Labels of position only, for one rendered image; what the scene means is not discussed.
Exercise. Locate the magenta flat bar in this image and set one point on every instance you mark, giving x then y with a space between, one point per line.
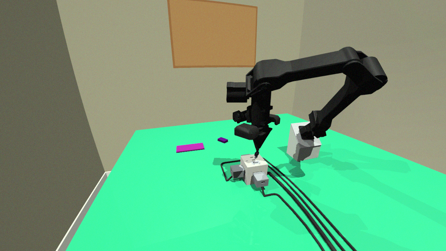
189 147

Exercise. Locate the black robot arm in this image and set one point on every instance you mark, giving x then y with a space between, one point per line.
364 75

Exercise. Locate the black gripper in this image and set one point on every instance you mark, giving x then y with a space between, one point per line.
259 128

